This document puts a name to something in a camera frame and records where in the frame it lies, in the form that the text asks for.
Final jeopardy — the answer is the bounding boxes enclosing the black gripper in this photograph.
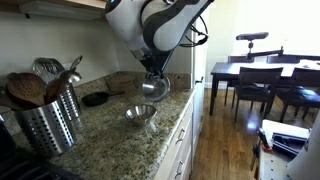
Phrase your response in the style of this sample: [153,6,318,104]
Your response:
[141,50,173,80]

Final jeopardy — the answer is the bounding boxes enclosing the silver bowl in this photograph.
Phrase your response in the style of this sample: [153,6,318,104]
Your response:
[142,75,170,102]
[125,104,157,126]

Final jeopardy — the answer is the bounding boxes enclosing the chickpeas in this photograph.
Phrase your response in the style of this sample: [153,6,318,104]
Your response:
[133,115,148,121]

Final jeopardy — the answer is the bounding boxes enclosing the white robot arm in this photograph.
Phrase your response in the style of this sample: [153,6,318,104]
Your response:
[105,0,214,79]

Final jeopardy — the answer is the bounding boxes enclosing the dark wooden dining table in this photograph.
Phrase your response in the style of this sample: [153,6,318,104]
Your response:
[209,60,320,115]

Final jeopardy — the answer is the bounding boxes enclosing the wooden lower drawers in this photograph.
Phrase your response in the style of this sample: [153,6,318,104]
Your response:
[153,92,202,180]

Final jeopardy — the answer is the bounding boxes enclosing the wooden upper cabinet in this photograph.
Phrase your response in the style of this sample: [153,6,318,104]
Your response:
[0,0,107,20]

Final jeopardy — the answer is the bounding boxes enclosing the dark dining chair left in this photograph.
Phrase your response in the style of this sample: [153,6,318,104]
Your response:
[234,68,282,120]

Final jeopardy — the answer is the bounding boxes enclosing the dark dining chair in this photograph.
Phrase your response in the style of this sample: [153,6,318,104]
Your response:
[275,68,320,122]
[234,68,282,120]

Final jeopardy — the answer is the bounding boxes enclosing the perforated steel utensil holder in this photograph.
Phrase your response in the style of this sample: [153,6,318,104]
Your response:
[14,100,75,158]

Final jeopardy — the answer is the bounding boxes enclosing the wooden slotted spoon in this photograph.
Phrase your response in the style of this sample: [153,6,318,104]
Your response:
[7,73,46,107]

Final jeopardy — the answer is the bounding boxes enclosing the dark dining chair right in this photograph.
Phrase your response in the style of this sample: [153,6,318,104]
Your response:
[275,68,320,122]

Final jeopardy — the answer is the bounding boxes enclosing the clamps on workbench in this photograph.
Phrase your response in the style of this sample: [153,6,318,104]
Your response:
[250,128,307,180]

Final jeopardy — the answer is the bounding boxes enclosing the black camera on stand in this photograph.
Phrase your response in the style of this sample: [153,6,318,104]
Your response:
[236,32,284,59]

